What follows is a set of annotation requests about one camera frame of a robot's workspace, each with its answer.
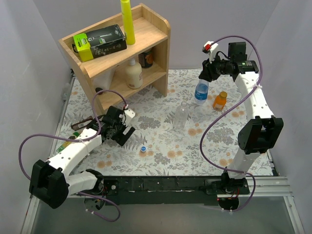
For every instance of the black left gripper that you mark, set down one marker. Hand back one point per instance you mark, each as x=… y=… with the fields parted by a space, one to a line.
x=123 y=136

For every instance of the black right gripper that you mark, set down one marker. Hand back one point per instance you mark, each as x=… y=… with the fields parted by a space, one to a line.
x=208 y=69

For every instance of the blue label water bottle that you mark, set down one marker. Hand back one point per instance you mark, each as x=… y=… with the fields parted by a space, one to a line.
x=201 y=92

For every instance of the orange bottle cap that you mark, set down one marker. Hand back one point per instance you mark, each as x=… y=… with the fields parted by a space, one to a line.
x=223 y=94

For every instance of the blue white bottle cap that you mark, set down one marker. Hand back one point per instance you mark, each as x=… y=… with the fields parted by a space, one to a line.
x=143 y=149

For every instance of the orange juice bottle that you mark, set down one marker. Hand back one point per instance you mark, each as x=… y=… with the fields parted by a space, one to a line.
x=219 y=103

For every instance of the clear plastic cup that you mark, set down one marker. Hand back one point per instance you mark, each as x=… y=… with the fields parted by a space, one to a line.
x=181 y=116

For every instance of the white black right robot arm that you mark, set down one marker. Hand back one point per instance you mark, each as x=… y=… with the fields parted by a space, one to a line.
x=262 y=129

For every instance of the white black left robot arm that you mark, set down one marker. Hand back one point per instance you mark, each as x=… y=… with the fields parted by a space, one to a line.
x=51 y=180

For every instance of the cream lotion pump bottle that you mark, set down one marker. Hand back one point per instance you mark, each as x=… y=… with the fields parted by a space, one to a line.
x=133 y=73

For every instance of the yellow tall bottle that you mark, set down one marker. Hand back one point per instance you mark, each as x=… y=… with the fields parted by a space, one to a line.
x=127 y=22

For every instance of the brown chocolate bar wrapper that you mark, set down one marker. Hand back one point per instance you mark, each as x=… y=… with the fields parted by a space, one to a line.
x=82 y=123

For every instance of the chips snack bag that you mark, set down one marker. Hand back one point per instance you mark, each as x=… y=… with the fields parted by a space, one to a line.
x=66 y=143

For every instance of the white jug black cap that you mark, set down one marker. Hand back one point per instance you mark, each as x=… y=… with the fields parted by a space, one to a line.
x=103 y=80

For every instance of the wooden shelf unit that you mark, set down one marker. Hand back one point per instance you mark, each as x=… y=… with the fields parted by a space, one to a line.
x=152 y=31

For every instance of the dark jar on shelf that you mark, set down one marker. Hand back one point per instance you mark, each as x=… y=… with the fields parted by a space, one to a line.
x=146 y=58

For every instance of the black green product box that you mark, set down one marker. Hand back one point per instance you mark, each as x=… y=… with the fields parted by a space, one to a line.
x=98 y=43

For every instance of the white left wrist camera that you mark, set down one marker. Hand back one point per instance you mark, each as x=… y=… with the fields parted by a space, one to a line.
x=129 y=114

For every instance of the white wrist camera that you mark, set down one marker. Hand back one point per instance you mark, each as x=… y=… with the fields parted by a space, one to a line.
x=210 y=48
x=129 y=114

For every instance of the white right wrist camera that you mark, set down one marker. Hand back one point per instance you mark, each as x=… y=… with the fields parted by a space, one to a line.
x=210 y=48

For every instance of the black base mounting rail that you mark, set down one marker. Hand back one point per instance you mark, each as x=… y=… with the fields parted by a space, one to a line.
x=152 y=190

